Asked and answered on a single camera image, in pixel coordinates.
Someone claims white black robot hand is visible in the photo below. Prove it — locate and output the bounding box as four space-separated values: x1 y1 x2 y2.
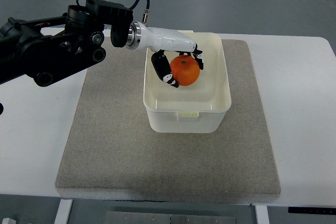
125 22 204 88

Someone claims orange fruit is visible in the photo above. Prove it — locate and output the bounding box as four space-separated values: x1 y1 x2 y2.
170 55 201 86

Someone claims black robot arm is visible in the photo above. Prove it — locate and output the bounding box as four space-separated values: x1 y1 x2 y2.
1 0 204 88

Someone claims white plastic box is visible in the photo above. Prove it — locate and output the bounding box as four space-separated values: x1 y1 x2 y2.
143 31 232 133

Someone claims grey felt mat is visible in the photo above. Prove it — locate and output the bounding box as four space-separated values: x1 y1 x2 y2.
55 39 281 204

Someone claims white table leg right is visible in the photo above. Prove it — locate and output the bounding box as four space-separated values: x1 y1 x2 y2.
255 205 270 224

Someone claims white table leg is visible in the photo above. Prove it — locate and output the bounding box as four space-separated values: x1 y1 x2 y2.
54 199 73 224
255 205 270 224

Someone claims metal plate under table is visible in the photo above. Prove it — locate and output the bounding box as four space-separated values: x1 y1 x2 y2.
105 211 237 224

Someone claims black control panel strip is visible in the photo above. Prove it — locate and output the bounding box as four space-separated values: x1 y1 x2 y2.
288 207 336 215

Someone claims white table leg left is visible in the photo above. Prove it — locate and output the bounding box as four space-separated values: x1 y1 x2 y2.
54 199 73 224

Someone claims small white object bottom left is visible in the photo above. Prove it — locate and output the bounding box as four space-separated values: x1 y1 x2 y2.
2 218 16 224

